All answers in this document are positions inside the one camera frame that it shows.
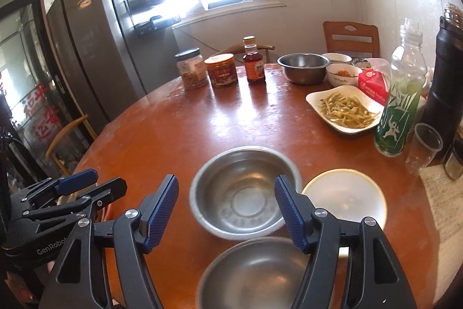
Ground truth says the steel bowl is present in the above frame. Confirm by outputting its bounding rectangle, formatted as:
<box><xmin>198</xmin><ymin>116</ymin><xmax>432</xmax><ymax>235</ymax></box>
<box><xmin>196</xmin><ymin>237</ymin><xmax>309</xmax><ymax>309</ymax></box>
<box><xmin>277</xmin><ymin>52</ymin><xmax>330</xmax><ymax>85</ymax></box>
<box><xmin>189</xmin><ymin>146</ymin><xmax>303</xmax><ymax>241</ymax></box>

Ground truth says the handwritten paper sheet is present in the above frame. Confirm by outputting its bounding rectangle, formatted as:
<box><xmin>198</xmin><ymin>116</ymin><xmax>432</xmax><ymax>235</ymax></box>
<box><xmin>420</xmin><ymin>165</ymin><xmax>463</xmax><ymax>303</ymax></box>

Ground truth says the yellow ceramic bowl with handle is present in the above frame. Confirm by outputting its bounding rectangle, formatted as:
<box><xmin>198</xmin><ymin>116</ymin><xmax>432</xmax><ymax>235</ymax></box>
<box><xmin>301</xmin><ymin>168</ymin><xmax>389</xmax><ymax>259</ymax></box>

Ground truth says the clear jar black lid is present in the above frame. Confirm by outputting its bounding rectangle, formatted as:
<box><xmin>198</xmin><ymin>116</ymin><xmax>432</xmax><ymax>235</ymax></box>
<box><xmin>175</xmin><ymin>48</ymin><xmax>208</xmax><ymax>90</ymax></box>

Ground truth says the clear plastic cup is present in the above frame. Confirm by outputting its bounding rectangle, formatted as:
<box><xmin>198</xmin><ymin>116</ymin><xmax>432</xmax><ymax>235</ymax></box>
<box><xmin>405</xmin><ymin>122</ymin><xmax>443</xmax><ymax>175</ymax></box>

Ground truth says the green drink bottle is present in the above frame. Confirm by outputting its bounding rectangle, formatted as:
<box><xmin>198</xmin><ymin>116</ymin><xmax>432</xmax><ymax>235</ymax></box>
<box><xmin>374</xmin><ymin>18</ymin><xmax>427</xmax><ymax>157</ymax></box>

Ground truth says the brown sauce bottle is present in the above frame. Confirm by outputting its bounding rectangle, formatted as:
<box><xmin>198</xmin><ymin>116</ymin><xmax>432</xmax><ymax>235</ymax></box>
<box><xmin>243</xmin><ymin>36</ymin><xmax>265</xmax><ymax>84</ymax></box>

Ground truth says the glass sliding door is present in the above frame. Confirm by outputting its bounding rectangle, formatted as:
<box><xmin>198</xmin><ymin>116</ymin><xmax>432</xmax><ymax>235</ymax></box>
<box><xmin>1</xmin><ymin>0</ymin><xmax>71</xmax><ymax>176</ymax></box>

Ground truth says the yellow wooden chair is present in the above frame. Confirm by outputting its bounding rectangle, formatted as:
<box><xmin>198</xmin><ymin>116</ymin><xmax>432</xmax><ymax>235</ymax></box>
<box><xmin>45</xmin><ymin>114</ymin><xmax>97</xmax><ymax>176</ymax></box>

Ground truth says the white ceramic bowl with food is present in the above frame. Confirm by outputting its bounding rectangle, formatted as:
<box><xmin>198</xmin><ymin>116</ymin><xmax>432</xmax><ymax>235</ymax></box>
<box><xmin>326</xmin><ymin>63</ymin><xmax>363</xmax><ymax>87</ymax></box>

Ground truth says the red labelled jar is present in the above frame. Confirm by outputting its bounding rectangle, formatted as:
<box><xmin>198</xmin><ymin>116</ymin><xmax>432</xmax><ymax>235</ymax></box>
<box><xmin>204</xmin><ymin>53</ymin><xmax>238</xmax><ymax>89</ymax></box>

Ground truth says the black thermos flask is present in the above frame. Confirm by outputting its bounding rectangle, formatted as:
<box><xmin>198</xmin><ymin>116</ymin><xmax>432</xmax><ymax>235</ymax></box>
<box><xmin>421</xmin><ymin>3</ymin><xmax>463</xmax><ymax>159</ymax></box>

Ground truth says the grey refrigerator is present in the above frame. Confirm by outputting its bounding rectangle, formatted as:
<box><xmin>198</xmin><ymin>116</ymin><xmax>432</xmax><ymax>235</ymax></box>
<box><xmin>47</xmin><ymin>0</ymin><xmax>179</xmax><ymax>134</ymax></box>

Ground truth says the white dish with bean sprouts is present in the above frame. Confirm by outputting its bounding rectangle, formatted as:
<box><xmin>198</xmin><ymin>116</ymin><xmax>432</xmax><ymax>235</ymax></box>
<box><xmin>305</xmin><ymin>85</ymin><xmax>384</xmax><ymax>135</ymax></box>

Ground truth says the wooden chair by wall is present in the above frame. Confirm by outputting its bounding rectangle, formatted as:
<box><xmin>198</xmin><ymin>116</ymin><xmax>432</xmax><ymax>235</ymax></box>
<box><xmin>323</xmin><ymin>21</ymin><xmax>381</xmax><ymax>58</ymax></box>

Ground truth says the steel thermos cup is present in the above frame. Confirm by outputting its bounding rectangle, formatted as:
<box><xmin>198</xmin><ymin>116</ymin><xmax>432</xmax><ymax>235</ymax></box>
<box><xmin>443</xmin><ymin>138</ymin><xmax>463</xmax><ymax>180</ymax></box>

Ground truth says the person's left hand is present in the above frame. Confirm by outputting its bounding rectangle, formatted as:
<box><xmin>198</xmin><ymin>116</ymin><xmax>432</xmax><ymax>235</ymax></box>
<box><xmin>46</xmin><ymin>260</ymin><xmax>55</xmax><ymax>274</ymax></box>

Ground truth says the red tissue packet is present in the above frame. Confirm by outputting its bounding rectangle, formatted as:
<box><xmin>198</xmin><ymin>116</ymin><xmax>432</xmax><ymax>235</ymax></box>
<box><xmin>358</xmin><ymin>68</ymin><xmax>388</xmax><ymax>106</ymax></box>

